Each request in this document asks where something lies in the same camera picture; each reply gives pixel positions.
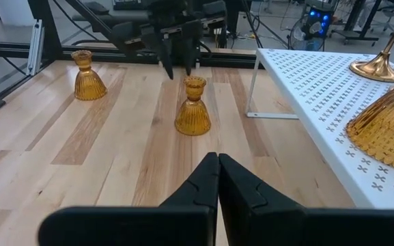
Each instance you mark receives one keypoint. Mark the silver aluminium bracket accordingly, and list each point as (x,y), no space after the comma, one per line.
(34,48)

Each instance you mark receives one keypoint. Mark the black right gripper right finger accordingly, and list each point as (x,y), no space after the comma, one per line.
(248,212)

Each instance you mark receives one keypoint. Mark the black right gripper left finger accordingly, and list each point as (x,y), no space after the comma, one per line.
(196,194)

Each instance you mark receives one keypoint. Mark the black keyboard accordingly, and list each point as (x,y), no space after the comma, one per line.
(128,4)

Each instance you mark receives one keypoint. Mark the black floor fan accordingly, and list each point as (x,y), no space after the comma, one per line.
(307,34)

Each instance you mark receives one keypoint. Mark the computer case with blue lights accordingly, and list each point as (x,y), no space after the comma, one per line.
(321,15)

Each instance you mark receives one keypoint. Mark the brass lamp base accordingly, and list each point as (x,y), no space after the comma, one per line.
(377,68)

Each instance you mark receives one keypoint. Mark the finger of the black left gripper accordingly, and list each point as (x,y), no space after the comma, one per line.
(164,58)
(190,48)

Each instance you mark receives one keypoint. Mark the office chair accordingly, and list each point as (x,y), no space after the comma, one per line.
(391,13)

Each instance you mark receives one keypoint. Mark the amber ribbed glass candle holder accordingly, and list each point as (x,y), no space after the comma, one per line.
(388,130)
(193,119)
(89,87)

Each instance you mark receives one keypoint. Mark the white perforated metal shelf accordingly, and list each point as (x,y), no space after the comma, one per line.
(319,102)

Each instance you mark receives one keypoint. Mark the black rolling stand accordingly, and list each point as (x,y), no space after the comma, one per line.
(353,34)

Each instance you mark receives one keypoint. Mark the black computer mouse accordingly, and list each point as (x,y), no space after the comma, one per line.
(96,7)

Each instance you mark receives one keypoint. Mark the grey desk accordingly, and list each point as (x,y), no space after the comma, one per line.
(114,17)

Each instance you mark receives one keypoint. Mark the black aluminium rig frame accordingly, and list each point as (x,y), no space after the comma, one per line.
(46,27)

